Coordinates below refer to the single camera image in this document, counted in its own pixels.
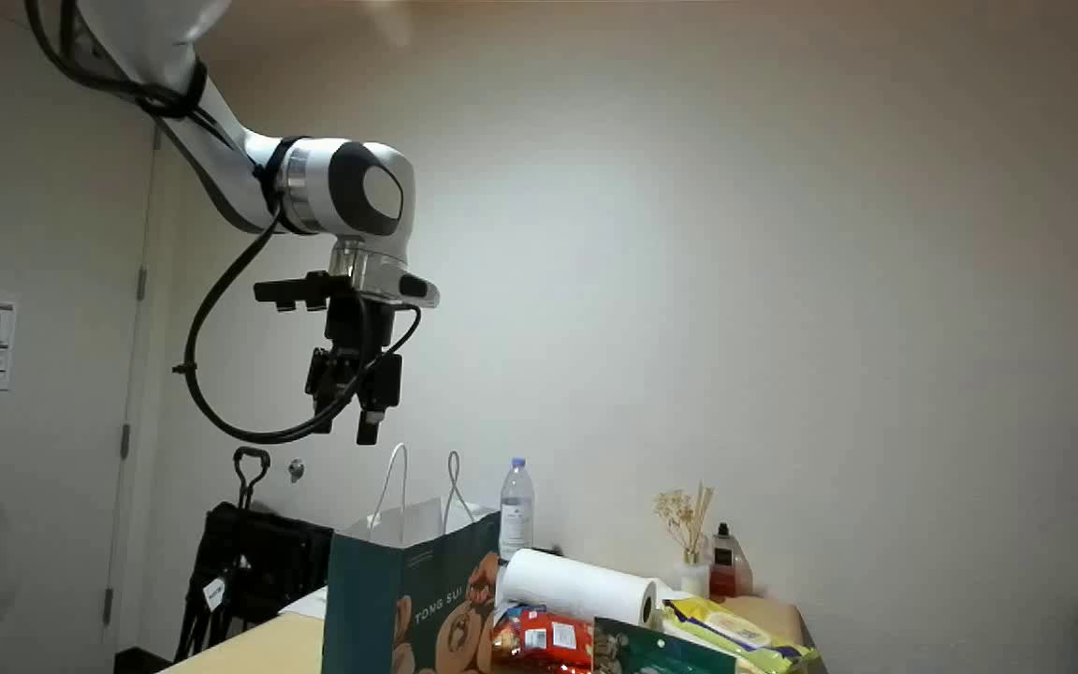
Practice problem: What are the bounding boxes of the red snack packet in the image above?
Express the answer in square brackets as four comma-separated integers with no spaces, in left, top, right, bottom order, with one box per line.
[486,602,597,674]

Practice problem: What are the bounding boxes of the yellow green snack packets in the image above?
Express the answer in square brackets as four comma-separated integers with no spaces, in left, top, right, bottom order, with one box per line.
[653,597,824,674]

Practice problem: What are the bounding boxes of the clear plastic water bottle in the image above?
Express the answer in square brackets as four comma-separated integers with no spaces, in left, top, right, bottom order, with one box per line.
[497,455,537,563]

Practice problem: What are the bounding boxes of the white paper towel roll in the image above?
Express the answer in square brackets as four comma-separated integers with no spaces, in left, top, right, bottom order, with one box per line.
[492,547,663,629]

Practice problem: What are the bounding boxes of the green snack packet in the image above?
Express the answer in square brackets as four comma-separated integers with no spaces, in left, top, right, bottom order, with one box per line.
[590,616,741,674]

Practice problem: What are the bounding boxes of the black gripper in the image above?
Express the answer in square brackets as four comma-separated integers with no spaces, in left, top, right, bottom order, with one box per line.
[303,291,409,451]

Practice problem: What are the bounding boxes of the green paper gift bag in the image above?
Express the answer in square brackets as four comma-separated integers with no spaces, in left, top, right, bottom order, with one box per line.
[322,442,505,674]

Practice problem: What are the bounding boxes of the white door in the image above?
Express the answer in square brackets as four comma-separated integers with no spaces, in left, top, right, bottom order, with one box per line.
[0,0,158,674]

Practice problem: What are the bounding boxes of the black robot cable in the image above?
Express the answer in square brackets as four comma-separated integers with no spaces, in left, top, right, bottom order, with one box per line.
[21,0,425,451]

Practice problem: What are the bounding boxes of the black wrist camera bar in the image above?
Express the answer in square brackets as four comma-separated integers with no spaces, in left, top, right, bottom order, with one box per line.
[250,270,363,315]

